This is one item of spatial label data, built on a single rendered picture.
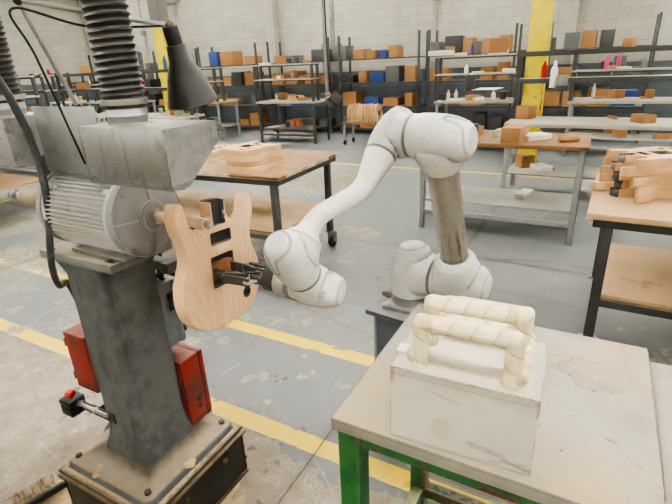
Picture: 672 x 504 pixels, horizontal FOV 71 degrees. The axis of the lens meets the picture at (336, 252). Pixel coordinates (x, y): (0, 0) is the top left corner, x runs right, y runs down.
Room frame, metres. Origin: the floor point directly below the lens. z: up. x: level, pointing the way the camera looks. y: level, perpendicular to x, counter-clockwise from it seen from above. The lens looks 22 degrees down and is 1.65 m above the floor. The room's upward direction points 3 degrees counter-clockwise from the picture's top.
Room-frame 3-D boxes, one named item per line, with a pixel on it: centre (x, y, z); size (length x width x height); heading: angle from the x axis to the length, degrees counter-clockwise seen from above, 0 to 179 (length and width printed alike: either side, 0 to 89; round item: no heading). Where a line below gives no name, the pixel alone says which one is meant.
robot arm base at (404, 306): (1.74, -0.29, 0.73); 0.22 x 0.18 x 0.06; 53
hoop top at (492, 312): (0.79, -0.26, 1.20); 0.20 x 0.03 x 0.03; 63
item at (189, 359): (1.61, 0.68, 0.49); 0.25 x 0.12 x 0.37; 61
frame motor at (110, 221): (1.44, 0.70, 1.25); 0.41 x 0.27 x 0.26; 61
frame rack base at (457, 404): (0.76, -0.25, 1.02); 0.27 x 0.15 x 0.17; 64
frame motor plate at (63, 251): (1.47, 0.76, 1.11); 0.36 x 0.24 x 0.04; 61
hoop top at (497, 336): (0.72, -0.23, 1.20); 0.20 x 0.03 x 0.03; 63
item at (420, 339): (0.75, -0.15, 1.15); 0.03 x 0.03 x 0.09
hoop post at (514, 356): (0.68, -0.30, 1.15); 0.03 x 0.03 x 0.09
